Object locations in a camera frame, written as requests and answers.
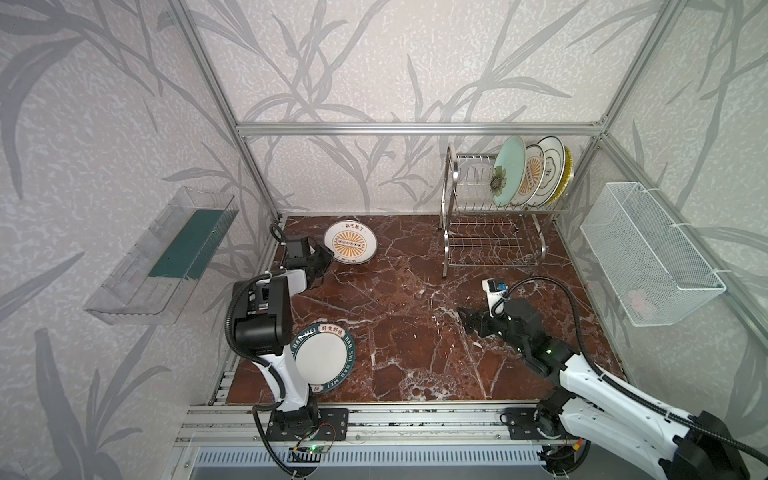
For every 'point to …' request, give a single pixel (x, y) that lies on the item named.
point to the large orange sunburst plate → (352, 242)
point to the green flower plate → (509, 172)
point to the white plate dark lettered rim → (324, 354)
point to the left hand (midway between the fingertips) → (335, 248)
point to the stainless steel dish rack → (477, 232)
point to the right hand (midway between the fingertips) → (470, 303)
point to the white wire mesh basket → (657, 275)
